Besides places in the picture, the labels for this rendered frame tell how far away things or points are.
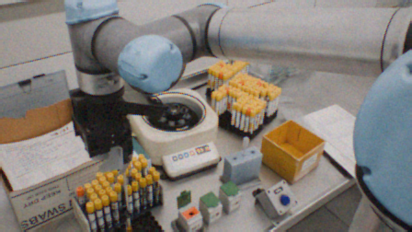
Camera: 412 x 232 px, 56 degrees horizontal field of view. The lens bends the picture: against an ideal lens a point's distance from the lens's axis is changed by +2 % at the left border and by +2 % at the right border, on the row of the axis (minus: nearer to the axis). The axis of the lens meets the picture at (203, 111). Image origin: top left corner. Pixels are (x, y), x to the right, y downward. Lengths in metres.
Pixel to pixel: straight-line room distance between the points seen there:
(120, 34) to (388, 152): 0.37
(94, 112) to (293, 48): 0.35
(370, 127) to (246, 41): 0.28
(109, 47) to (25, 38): 0.65
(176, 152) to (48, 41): 0.47
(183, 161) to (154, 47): 0.65
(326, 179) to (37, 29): 0.92
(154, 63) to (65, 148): 0.71
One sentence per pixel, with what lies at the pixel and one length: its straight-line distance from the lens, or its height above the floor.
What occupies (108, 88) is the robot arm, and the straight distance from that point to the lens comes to 0.63.
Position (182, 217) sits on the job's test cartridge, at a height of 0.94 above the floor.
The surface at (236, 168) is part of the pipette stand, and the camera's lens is 1.04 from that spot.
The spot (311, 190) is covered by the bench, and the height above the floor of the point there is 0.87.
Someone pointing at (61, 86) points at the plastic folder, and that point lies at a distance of 1.23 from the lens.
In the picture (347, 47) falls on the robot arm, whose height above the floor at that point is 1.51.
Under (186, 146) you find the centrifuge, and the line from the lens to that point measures 1.11.
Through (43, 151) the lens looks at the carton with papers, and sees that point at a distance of 1.17.
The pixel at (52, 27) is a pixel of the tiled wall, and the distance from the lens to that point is 1.17.
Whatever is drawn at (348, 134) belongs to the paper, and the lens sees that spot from 1.37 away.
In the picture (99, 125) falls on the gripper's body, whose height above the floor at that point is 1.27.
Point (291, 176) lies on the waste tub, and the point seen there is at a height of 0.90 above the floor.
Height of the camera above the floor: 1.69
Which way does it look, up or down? 37 degrees down
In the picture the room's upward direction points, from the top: 4 degrees clockwise
